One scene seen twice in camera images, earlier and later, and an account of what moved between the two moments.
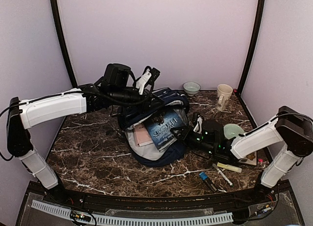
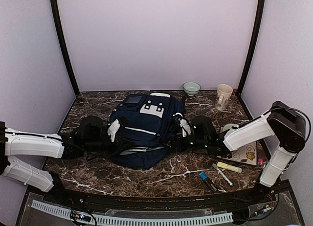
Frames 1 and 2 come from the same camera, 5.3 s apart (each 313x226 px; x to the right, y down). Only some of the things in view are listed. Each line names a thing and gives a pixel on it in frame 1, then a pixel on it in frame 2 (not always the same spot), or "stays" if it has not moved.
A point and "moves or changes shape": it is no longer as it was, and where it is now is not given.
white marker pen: (224, 177) stays
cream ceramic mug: (224, 93) stays
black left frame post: (58, 26) stays
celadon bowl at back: (191, 88) stays
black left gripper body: (151, 96) to (118, 143)
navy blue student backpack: (146, 128) moves or changes shape
